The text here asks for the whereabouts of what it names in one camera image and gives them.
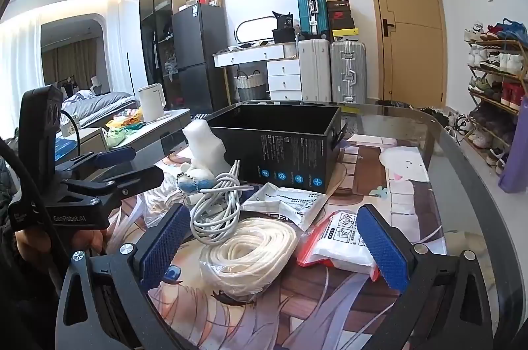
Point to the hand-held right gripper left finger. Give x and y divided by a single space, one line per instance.
165 238

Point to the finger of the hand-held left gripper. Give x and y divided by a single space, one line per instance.
117 157
136 180

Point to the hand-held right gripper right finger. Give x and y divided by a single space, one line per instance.
383 247

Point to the red zip bag white packets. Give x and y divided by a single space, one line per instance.
338 247

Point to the white plush toy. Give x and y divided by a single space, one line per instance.
204 152

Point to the white medicine packet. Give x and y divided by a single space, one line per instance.
288 205

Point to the black cardboard box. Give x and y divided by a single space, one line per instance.
288 152

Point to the person's left hand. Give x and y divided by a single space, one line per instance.
88 240

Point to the grey side table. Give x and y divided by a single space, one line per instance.
93 141

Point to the pile of colourful snack packets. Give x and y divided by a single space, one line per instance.
123 123

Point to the bed with grey bedding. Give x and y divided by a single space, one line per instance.
103 102

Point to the white electric kettle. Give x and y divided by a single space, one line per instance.
150 102

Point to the white curtain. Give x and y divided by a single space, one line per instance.
20 65

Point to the tall dark glass cabinet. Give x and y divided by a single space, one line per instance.
154 24

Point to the dark grey fridge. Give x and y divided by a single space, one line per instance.
198 45

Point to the group of shoes on floor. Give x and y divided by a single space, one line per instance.
445 121

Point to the woven laundry basket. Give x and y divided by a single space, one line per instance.
251 88

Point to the purple yoga mat bag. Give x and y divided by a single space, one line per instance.
515 160

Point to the silver suitcase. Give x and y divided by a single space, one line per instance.
348 69

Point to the white vanity desk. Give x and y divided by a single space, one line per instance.
284 71

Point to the oval mirror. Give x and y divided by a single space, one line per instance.
255 30

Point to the white suitcase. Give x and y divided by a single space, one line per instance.
313 69

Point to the rows of shoes on rack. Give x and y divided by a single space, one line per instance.
511 94

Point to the wooden door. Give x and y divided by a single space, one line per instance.
408 45

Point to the black storage box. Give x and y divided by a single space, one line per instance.
284 36

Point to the black paper bag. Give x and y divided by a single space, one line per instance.
283 21

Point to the yellow and black shoe box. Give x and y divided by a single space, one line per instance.
344 33

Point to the plain black shoe box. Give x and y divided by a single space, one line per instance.
342 24

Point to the wooden shoe rack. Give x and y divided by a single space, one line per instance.
495 42

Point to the black shoe box red logo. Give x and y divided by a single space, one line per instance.
339 14

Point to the teal suitcase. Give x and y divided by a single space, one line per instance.
311 10

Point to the black shoe box white print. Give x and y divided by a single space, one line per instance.
338 5

